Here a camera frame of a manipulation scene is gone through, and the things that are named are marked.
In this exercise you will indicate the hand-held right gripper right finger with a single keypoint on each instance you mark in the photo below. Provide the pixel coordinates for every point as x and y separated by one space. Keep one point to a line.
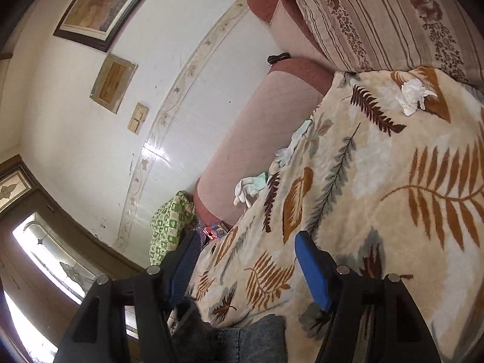
314 268

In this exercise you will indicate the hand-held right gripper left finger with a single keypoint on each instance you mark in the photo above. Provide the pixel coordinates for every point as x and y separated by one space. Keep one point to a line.
185 264

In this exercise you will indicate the grey denim pants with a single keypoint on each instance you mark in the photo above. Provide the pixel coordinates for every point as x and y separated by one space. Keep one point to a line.
249 342

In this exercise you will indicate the green checked quilt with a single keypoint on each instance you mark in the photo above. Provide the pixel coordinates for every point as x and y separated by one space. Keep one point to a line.
168 227

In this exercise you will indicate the colourful small box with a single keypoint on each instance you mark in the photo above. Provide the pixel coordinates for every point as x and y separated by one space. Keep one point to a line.
215 230

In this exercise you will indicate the leaf-printed beige blanket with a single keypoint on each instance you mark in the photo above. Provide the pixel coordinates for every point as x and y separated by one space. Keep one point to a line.
378 196

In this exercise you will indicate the white glove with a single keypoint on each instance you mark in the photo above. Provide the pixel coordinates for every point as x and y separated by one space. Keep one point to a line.
245 189
291 147

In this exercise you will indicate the wooden door with stained glass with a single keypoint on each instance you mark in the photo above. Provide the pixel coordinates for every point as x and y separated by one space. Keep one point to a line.
49 242

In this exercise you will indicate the pink bolster cushion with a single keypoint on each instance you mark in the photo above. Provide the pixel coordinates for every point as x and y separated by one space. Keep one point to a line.
257 128

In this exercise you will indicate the crumpled white tissue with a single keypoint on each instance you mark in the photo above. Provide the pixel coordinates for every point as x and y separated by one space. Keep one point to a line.
412 96

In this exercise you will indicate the small black object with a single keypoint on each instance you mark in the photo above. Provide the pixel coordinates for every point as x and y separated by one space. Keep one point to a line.
278 58

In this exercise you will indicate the striped floral cushion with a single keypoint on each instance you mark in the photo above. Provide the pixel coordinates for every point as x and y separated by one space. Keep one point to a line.
378 15

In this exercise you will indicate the yellowed wall switch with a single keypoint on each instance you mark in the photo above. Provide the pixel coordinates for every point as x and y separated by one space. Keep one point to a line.
134 125
141 110

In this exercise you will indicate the framed wall plaque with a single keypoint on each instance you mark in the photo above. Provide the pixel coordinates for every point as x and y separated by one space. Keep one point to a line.
113 81

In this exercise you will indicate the dark-framed wall picture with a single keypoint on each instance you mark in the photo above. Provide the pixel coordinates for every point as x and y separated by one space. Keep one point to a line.
109 3

